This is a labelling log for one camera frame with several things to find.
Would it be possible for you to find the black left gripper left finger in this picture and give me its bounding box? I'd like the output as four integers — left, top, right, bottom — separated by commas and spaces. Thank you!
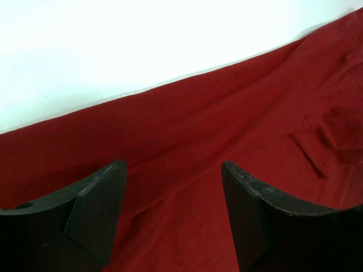
1, 160, 127, 272

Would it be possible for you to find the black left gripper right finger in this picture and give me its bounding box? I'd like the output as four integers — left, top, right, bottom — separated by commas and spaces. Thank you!
221, 161, 362, 271

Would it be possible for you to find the red t shirt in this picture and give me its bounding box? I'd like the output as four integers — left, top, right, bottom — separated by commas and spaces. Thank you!
1, 10, 362, 271

